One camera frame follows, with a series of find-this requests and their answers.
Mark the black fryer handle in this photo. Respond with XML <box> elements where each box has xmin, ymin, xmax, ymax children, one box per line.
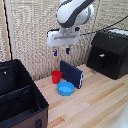
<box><xmin>97</xmin><ymin>53</ymin><xmax>107</xmax><ymax>70</ymax></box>

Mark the red plastic cup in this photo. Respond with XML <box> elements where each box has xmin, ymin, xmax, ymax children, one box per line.
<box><xmin>51</xmin><ymin>70</ymin><xmax>63</xmax><ymax>85</ymax></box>

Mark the black fabric storage box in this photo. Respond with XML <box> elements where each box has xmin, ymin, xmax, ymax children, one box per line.
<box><xmin>0</xmin><ymin>58</ymin><xmax>50</xmax><ymax>128</ymax></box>

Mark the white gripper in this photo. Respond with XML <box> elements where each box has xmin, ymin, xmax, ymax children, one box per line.
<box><xmin>46</xmin><ymin>27</ymin><xmax>81</xmax><ymax>57</ymax></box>

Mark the blue plastic bowl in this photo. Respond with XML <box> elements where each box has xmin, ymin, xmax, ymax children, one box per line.
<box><xmin>56</xmin><ymin>80</ymin><xmax>76</xmax><ymax>97</ymax></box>

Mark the wooden screen post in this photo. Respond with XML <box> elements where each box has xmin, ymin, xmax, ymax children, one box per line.
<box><xmin>53</xmin><ymin>0</ymin><xmax>65</xmax><ymax>73</ymax></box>
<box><xmin>0</xmin><ymin>0</ymin><xmax>12</xmax><ymax>62</ymax></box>

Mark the navy blue rectangular box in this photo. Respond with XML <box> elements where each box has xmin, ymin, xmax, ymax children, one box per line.
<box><xmin>59</xmin><ymin>59</ymin><xmax>85</xmax><ymax>90</ymax></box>

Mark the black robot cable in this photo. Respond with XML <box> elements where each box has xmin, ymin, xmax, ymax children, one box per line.
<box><xmin>79</xmin><ymin>14</ymin><xmax>128</xmax><ymax>37</ymax></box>

